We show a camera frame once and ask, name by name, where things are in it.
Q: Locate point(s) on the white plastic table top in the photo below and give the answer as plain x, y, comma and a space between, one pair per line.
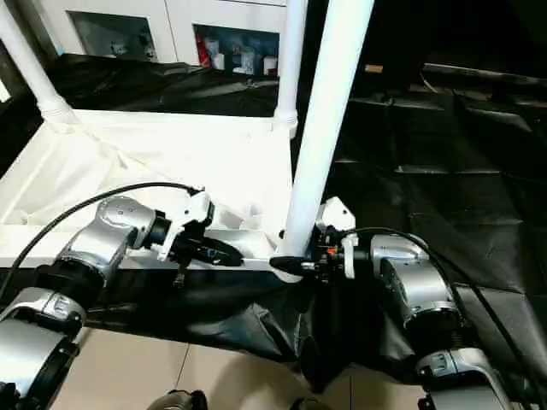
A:
171, 162

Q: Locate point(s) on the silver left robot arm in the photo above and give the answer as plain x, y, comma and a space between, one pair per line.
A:
102, 243

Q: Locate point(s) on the white glass door cabinet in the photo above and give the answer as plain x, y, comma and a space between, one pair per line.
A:
179, 26

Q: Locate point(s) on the black left robot foot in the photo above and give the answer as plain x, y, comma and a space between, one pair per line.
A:
178, 401

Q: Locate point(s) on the white plastic table leg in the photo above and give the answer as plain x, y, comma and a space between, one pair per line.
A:
291, 60
30, 68
329, 102

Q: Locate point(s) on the black right robot foot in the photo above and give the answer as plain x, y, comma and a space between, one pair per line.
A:
311, 405

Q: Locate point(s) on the grey curtain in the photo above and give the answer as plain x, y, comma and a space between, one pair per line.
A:
38, 26

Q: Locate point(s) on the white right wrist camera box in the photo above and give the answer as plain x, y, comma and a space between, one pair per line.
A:
336, 215

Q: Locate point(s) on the black table mat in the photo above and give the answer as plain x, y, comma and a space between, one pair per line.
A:
444, 154

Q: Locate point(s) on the small yellow label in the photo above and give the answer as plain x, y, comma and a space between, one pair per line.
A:
373, 68

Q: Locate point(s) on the black robot foot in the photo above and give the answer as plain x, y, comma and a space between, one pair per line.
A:
178, 401
311, 405

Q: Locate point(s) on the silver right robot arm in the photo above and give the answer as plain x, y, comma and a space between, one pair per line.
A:
414, 286

